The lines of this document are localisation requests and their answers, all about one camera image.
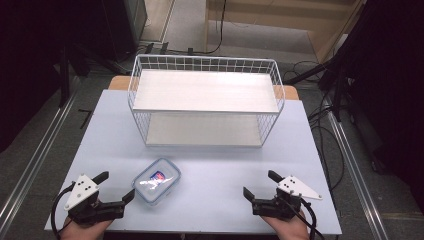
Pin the person's right hand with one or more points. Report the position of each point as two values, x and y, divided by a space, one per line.
290 230

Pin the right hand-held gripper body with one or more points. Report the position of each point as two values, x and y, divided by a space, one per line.
286 200

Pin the metal floor rail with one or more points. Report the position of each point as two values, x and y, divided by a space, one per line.
36 160
356 173

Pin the clear plastic food container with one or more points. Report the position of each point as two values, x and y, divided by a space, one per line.
156 182

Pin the black cabinet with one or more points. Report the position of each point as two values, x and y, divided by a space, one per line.
125 26

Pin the black metal stand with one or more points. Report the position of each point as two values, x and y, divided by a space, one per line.
337 86

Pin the person's left hand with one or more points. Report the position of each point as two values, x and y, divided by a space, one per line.
81 232

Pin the black curtain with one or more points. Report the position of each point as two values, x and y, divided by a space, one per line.
393 83
30 50

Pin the wooden platform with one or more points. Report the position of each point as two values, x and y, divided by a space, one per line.
266 20

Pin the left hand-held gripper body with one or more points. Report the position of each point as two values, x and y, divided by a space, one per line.
83 195

